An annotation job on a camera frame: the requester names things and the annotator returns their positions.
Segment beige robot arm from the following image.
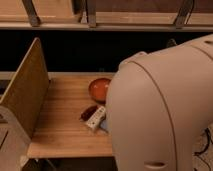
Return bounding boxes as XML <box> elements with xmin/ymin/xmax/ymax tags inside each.
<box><xmin>106</xmin><ymin>34</ymin><xmax>213</xmax><ymax>171</ymax></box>

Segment orange bowl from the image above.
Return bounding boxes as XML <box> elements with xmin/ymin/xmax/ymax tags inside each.
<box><xmin>88</xmin><ymin>78</ymin><xmax>111</xmax><ymax>103</ymax></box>

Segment white rectangular block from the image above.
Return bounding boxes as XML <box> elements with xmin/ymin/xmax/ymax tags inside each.
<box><xmin>86</xmin><ymin>106</ymin><xmax>106</xmax><ymax>131</ymax></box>

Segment dark red object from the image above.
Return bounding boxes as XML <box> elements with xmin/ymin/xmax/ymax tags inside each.
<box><xmin>80</xmin><ymin>105</ymin><xmax>98</xmax><ymax>121</ymax></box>

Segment small blue object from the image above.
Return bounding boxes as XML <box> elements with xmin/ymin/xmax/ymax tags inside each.
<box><xmin>100</xmin><ymin>119</ymin><xmax>108</xmax><ymax>132</ymax></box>

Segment left wooden divider panel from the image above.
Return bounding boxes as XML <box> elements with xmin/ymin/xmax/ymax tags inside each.
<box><xmin>0</xmin><ymin>38</ymin><xmax>49</xmax><ymax>142</ymax></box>

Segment wooden upper shelf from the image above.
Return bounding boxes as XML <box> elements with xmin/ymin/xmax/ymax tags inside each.
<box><xmin>0</xmin><ymin>0</ymin><xmax>213</xmax><ymax>32</ymax></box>

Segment black cables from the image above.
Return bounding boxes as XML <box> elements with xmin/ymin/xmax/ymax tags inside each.
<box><xmin>193</xmin><ymin>128</ymin><xmax>213</xmax><ymax>171</ymax></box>

